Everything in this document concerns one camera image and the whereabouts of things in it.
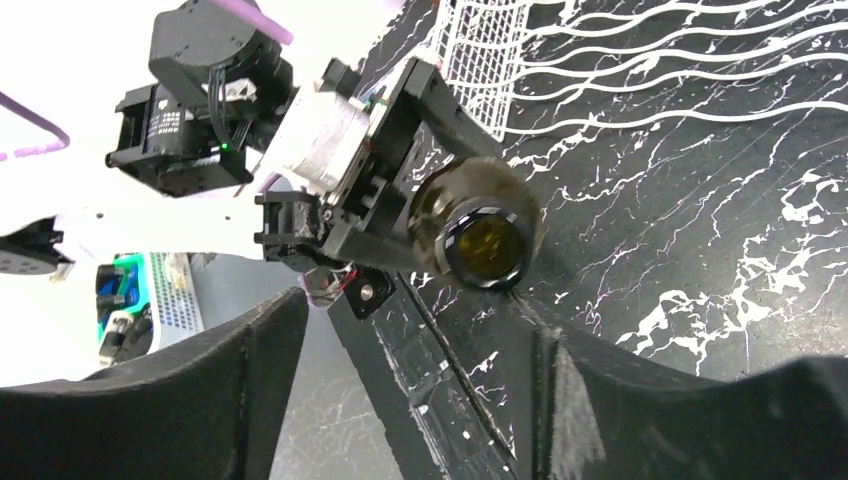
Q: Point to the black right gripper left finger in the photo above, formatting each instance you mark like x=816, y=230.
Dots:
x=208, y=407

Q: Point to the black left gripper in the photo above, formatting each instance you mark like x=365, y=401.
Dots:
x=349, y=155

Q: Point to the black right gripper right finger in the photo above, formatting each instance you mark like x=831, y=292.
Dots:
x=585, y=409

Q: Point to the green wine bottle grey foil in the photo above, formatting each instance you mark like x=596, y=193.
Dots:
x=475, y=223

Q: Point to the white wire wine rack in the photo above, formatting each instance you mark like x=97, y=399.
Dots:
x=648, y=56

